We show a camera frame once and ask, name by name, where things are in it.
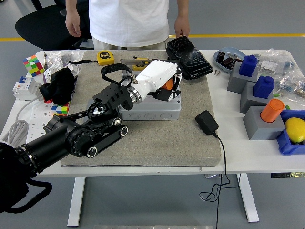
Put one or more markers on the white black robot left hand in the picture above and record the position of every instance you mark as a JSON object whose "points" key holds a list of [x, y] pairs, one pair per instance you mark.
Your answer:
{"points": [[157, 74]]}

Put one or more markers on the person's left hand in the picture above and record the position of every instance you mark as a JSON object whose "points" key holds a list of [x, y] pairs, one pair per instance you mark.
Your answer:
{"points": [[182, 26]]}

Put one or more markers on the person's right hand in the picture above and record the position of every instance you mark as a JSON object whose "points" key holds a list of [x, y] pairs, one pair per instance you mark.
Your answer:
{"points": [[73, 25]]}

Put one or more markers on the grey electrical box clear lid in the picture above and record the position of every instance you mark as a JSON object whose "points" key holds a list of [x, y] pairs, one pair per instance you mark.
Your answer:
{"points": [[152, 114]]}

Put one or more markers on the person's left forearm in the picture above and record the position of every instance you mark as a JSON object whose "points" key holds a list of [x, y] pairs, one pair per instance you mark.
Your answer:
{"points": [[183, 9]]}

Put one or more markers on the person's right forearm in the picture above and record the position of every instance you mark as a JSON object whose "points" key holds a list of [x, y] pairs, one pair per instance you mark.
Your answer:
{"points": [[71, 8]]}

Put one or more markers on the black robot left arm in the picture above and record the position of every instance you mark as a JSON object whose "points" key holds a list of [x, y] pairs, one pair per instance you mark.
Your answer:
{"points": [[52, 143]]}

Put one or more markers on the small round yellow tape measure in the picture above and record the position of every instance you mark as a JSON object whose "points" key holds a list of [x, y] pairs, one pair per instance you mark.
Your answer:
{"points": [[138, 67]]}

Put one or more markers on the black office chair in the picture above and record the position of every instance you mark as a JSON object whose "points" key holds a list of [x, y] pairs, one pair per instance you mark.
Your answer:
{"points": [[43, 26]]}

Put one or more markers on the clear bag with white packet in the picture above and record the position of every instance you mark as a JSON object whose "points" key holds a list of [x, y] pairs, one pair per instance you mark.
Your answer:
{"points": [[59, 57]]}

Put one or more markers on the shiny black case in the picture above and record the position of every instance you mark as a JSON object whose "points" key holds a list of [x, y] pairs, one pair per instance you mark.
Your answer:
{"points": [[193, 62]]}

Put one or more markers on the black capacitor silver band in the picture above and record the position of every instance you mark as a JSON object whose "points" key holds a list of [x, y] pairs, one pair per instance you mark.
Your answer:
{"points": [[220, 55]]}

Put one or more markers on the person's torso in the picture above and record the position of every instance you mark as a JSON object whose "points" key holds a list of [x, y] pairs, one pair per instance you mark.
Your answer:
{"points": [[128, 21]]}

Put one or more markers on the pale blue dish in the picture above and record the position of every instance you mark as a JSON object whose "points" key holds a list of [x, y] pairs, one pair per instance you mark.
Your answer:
{"points": [[230, 51]]}

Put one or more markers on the large colourful puzzle cube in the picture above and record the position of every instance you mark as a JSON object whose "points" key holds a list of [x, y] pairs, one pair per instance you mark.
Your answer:
{"points": [[33, 65]]}

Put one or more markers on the brown capacitor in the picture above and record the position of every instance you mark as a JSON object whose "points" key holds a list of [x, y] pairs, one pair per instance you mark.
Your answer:
{"points": [[228, 62]]}

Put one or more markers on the black cloth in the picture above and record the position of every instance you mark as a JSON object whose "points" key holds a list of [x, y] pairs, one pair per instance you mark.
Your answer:
{"points": [[59, 86]]}

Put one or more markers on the black power adapter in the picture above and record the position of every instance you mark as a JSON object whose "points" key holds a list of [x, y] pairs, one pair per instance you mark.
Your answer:
{"points": [[206, 122]]}

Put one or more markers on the grey-brown mat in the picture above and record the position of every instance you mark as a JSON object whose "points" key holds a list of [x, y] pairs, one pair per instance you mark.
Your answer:
{"points": [[155, 143]]}

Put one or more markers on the blue bottle-shaped block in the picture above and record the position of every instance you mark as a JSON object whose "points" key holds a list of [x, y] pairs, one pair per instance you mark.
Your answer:
{"points": [[247, 65], [263, 87]]}

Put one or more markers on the grey holder block square hole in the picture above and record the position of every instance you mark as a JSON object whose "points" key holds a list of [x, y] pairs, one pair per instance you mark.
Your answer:
{"points": [[247, 103], [234, 82]]}

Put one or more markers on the white circuit breaker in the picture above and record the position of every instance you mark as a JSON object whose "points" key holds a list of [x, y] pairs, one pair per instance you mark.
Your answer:
{"points": [[25, 88]]}

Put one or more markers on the small colourful puzzle cube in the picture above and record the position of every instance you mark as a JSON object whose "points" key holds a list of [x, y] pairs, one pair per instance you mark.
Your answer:
{"points": [[60, 109]]}

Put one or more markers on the clear bag white parts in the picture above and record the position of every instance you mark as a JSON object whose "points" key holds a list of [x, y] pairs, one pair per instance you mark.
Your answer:
{"points": [[271, 63]]}

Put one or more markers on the white power strip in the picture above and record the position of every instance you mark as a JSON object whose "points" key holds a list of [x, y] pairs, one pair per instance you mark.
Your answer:
{"points": [[39, 119]]}

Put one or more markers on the clear bag small components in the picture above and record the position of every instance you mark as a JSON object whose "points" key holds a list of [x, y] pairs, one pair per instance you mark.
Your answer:
{"points": [[293, 86]]}

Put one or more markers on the blue plastic bin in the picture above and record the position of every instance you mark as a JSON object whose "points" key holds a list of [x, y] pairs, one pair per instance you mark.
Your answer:
{"points": [[286, 145]]}

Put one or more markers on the yellow lemon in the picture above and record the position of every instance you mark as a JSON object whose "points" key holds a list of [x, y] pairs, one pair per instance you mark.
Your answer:
{"points": [[295, 130]]}

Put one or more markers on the white table leg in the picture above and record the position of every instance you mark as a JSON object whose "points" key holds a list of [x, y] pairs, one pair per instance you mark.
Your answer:
{"points": [[76, 202], [249, 200]]}

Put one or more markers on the black table control panel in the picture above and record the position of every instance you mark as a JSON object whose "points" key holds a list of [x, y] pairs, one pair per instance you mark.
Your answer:
{"points": [[286, 175]]}

